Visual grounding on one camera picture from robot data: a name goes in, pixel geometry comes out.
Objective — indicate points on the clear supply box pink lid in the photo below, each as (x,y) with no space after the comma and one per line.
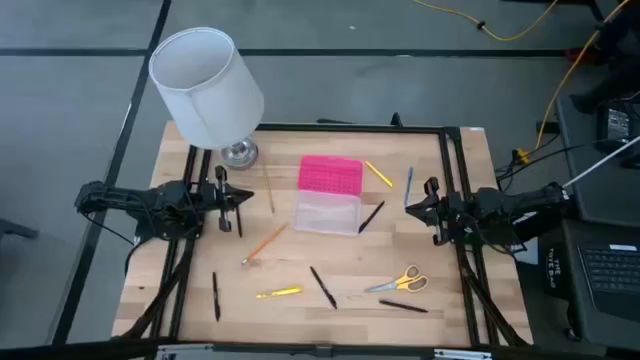
(330,175)

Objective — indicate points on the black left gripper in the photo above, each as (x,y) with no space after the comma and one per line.
(212,192)

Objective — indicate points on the black aluminium table frame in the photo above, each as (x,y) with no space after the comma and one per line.
(350,128)

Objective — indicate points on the yellow highlighter marker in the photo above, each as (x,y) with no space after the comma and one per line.
(280,292)

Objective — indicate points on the orange pencil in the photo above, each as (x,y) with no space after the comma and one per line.
(265,243)

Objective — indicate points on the black power adapter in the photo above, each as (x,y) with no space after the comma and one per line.
(617,125)

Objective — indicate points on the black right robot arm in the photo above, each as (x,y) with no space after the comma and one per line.
(525,200)

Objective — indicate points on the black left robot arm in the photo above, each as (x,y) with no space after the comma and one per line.
(125,197)

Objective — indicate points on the dark grey floor bar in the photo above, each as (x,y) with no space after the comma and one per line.
(17,229)

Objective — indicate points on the white paper sheet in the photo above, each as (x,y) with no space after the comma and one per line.
(527,252)

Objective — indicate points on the white shade silver table lamp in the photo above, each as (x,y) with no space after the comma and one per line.
(205,85)

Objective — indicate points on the black marker pen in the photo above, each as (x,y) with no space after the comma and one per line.
(216,297)

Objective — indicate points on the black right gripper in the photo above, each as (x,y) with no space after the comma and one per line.
(457,210)

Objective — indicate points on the dark grey side desk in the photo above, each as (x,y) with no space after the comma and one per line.
(585,200)

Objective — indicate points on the black crossbar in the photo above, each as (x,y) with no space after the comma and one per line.
(75,350)

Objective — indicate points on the natural wood pencil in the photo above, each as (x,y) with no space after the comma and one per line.
(269,192)

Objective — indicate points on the black tote bag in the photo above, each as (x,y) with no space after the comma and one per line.
(556,270)

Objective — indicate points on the black laptop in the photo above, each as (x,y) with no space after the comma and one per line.
(610,270)

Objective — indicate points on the thin yellow pen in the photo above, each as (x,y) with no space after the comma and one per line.
(378,174)

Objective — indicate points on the blue pen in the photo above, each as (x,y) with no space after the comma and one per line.
(408,186)

